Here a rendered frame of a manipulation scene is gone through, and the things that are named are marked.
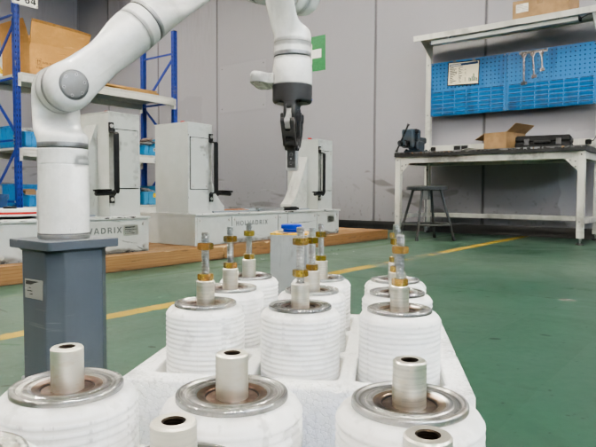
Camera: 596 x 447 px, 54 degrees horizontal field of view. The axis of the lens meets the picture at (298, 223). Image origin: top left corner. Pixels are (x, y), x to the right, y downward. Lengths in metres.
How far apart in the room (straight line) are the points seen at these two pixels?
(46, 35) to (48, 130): 4.93
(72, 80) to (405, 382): 0.91
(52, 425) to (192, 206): 3.08
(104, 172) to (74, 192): 1.98
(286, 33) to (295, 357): 0.64
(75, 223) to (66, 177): 0.09
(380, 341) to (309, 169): 3.83
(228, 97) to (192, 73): 0.80
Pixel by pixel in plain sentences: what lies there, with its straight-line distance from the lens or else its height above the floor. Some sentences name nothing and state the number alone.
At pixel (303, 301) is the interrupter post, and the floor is 0.26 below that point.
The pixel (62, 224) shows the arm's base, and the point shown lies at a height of 0.33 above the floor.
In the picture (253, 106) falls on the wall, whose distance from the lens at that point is 7.50.
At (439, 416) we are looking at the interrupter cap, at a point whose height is 0.25.
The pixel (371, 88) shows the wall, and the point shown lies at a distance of 6.51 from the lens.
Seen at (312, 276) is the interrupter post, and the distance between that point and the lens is 0.81.
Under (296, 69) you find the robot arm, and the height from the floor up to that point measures 0.61.
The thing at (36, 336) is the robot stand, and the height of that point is 0.12.
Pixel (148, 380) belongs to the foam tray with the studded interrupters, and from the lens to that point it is 0.69.
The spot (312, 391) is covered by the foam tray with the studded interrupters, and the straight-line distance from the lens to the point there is 0.65.
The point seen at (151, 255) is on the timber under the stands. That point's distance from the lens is 3.09.
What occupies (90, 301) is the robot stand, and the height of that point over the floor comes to 0.18.
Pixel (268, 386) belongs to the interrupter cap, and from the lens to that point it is 0.42.
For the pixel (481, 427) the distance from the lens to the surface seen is 0.39.
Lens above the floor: 0.39
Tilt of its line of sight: 3 degrees down
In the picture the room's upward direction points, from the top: straight up
